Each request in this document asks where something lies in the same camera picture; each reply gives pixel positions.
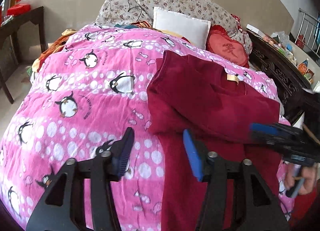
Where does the dark red fleece sweater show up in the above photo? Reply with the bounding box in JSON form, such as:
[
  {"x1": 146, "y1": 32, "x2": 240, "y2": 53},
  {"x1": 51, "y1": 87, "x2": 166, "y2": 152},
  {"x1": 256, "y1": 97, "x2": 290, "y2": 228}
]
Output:
[{"x1": 147, "y1": 51, "x2": 281, "y2": 230}]

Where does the person's right hand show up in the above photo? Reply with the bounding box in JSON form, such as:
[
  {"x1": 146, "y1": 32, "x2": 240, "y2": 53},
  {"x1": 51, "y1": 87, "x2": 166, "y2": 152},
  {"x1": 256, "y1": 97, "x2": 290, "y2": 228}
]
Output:
[{"x1": 285, "y1": 163, "x2": 320, "y2": 196}]

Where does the carved dark wooden headboard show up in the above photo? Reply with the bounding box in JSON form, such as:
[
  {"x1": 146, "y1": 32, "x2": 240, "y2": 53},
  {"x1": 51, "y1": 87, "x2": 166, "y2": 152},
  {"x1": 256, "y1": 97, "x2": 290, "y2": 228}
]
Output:
[{"x1": 248, "y1": 31, "x2": 319, "y2": 131}]

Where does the red heart shaped cushion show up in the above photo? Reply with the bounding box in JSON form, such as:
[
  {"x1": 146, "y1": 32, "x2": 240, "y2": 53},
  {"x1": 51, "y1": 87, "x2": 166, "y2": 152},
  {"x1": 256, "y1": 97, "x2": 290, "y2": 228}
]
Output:
[{"x1": 206, "y1": 25, "x2": 249, "y2": 68}]

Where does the white square pillow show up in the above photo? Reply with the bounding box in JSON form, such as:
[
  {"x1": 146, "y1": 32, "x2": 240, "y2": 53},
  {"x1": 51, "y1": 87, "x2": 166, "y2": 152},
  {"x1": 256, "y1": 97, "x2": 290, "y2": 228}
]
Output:
[{"x1": 153, "y1": 6, "x2": 211, "y2": 49}]

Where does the pink penguin print duvet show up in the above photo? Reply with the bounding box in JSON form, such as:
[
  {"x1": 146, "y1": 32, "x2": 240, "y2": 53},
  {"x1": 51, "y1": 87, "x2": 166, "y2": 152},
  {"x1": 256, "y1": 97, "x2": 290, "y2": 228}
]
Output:
[{"x1": 1, "y1": 25, "x2": 278, "y2": 230}]

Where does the yellow and red blanket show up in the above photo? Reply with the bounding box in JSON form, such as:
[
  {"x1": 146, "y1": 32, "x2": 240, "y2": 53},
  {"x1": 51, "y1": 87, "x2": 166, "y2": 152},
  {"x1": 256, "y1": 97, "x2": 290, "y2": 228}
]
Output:
[{"x1": 31, "y1": 29, "x2": 76, "y2": 72}]

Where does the dark wooden side table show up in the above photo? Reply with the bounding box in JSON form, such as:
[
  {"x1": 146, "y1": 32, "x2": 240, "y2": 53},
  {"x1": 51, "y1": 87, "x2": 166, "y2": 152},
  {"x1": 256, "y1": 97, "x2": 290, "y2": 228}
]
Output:
[{"x1": 1, "y1": 6, "x2": 48, "y2": 104}]

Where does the red gift box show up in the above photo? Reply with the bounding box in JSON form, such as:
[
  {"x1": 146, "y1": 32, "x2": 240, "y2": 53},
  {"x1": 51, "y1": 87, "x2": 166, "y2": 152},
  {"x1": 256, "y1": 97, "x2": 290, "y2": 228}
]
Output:
[{"x1": 7, "y1": 4, "x2": 31, "y2": 17}]

